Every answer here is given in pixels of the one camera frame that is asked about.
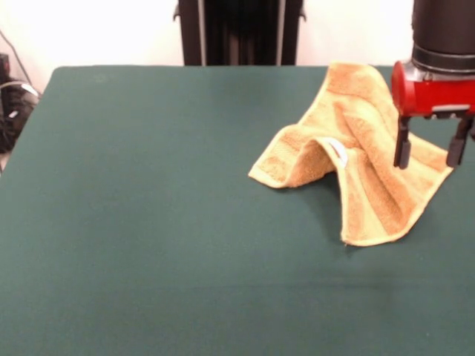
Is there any black equipment with cables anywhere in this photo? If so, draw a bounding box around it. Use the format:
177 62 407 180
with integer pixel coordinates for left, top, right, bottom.
0 51 40 154

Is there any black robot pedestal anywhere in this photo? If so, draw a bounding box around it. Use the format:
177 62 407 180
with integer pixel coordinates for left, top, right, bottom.
172 0 307 67

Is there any yellow terry towel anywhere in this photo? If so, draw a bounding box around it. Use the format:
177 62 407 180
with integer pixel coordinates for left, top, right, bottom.
247 62 454 248

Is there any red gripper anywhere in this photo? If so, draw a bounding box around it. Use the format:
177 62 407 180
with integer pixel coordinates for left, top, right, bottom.
391 61 475 171

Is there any dark green table cloth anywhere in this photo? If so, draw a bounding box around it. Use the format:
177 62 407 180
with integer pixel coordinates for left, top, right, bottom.
0 65 475 356

